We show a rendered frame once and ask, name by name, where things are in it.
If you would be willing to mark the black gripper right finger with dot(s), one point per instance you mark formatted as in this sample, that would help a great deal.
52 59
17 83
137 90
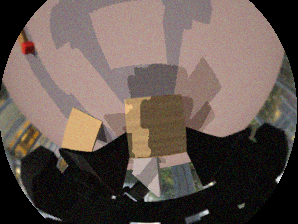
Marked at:
208 153

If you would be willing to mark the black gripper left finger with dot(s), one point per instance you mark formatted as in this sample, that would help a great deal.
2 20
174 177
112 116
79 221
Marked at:
108 163

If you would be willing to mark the small red block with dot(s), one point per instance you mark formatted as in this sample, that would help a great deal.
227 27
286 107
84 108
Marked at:
27 47

